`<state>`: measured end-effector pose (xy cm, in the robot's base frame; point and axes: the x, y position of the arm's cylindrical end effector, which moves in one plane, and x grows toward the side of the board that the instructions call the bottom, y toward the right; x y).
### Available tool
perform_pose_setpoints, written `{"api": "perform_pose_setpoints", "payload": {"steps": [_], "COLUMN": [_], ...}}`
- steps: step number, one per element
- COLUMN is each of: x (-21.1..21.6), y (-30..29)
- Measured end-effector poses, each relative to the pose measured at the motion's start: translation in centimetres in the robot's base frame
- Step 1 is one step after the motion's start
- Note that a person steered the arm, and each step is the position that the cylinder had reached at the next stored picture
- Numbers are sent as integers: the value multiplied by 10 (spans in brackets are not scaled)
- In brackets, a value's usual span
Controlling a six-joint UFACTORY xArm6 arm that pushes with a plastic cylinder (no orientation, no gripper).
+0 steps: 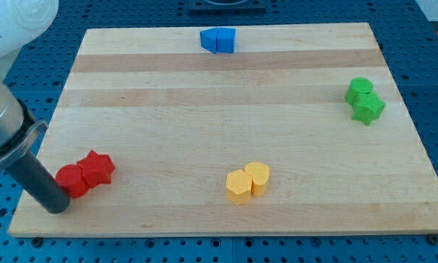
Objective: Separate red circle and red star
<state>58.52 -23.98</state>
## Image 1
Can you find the red circle block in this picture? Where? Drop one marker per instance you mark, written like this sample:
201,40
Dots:
70,179

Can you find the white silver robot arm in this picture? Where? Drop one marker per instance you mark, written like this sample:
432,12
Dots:
21,21

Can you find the red star block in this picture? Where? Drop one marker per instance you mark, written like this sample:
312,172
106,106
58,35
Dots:
97,169

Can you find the green circle block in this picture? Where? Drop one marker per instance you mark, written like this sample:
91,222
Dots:
358,85

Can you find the green star block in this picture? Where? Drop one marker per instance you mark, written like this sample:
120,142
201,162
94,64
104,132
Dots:
367,108

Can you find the yellow hexagon block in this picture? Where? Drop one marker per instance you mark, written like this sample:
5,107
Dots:
238,186

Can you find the yellow heart block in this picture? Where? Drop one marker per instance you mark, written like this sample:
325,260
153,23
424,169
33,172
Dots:
260,174

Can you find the light wooden board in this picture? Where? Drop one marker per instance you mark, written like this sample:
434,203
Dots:
176,119

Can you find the blue triangle block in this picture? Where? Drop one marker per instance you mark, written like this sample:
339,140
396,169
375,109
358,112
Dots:
208,39

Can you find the blue cube block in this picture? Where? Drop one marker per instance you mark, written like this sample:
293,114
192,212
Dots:
225,40

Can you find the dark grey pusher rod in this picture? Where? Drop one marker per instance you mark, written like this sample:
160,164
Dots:
39,183

